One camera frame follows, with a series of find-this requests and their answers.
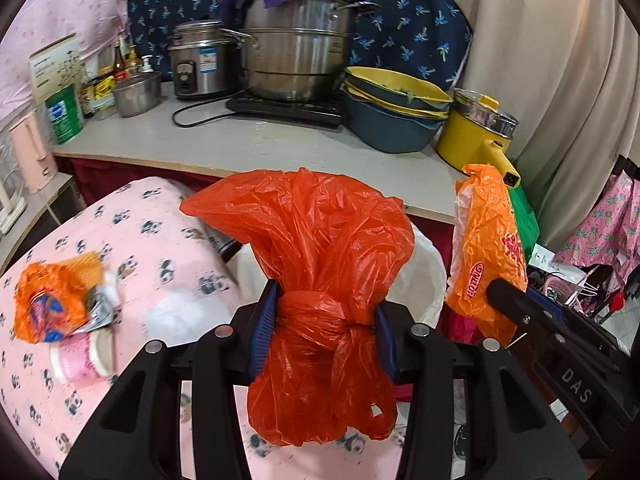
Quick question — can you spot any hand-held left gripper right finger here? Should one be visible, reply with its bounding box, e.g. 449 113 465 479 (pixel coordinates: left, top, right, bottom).
375 305 588 480

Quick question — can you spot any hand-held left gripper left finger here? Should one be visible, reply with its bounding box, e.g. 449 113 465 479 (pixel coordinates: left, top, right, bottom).
59 280 281 480

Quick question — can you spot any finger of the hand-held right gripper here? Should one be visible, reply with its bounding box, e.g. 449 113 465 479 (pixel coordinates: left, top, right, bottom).
487 280 566 341
555 302 626 348

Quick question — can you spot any orange printed plastic bag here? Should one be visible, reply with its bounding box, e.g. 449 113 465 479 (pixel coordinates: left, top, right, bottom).
445 163 528 348

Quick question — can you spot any bin with white liner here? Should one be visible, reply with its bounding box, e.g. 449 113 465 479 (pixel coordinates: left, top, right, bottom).
235 230 448 333

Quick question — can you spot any knotted red plastic bag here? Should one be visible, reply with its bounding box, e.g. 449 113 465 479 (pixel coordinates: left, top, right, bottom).
180 167 416 447

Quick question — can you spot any yellow waffle cloth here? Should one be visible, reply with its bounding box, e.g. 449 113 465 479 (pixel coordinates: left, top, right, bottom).
70 252 103 286

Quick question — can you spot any pink paper cup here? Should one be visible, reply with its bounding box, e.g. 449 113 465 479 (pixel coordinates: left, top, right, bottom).
49 330 117 386

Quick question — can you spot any orange snack bag blue print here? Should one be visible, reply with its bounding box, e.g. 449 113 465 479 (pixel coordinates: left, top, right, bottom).
13 260 101 345

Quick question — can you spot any pink plastic basket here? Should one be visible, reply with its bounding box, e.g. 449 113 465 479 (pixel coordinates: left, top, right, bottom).
545 275 586 307

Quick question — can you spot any green plastic bag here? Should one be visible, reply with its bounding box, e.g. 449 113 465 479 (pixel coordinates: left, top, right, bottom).
507 185 541 256

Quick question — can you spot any pink pineapple print cloth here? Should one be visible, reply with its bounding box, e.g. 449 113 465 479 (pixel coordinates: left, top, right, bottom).
555 170 640 286

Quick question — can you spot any yellow electric pot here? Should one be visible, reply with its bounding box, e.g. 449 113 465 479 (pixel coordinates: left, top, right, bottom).
436 89 522 188

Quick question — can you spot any grey counter board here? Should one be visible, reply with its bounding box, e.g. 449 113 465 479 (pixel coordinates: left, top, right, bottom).
52 82 471 223

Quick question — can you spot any blue plastic basin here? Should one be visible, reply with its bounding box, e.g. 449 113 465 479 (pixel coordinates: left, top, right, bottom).
345 87 451 155

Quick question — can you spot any beige curtain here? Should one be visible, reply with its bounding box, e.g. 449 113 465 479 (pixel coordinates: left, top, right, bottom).
457 0 640 251

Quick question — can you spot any black induction cooker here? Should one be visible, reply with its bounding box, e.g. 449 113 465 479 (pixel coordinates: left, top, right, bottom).
226 92 347 127

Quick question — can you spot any yellow plastic basin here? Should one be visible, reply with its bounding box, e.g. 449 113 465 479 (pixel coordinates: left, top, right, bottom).
345 66 453 113

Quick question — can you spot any small steel pot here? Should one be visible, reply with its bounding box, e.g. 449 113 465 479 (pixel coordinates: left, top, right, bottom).
111 71 163 118

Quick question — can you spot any large steel steamer pot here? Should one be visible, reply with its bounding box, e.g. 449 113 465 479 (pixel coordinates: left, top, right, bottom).
218 0 382 103

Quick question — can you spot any steel rice cooker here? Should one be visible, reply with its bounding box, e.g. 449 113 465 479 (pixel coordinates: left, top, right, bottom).
167 20 241 100

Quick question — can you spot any yellow label jar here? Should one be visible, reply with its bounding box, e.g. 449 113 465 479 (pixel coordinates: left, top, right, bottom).
95 75 118 113

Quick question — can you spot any white glass kettle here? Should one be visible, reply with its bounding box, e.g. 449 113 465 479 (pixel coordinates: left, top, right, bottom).
0 130 26 233

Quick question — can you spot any dark glass bottle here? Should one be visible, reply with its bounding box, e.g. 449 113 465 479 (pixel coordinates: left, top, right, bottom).
80 77 96 120

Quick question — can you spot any blue patterned cloth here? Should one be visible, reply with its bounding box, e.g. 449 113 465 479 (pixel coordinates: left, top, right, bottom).
126 0 473 91

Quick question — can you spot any pink electric kettle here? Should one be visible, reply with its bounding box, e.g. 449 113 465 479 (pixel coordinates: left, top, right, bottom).
9 110 58 196

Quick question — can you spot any green tin can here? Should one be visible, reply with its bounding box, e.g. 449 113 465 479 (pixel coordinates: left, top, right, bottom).
46 85 84 145

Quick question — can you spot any dark sauce bottle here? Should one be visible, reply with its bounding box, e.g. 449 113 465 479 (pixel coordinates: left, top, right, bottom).
112 40 128 81

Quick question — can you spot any white cardboard box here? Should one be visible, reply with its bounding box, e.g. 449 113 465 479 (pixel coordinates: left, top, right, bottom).
29 34 83 106

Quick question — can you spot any pink dotted curtain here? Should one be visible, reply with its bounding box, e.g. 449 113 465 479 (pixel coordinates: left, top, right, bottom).
0 0 173 126

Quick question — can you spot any black power cable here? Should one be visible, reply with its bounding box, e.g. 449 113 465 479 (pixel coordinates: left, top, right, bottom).
172 95 236 128

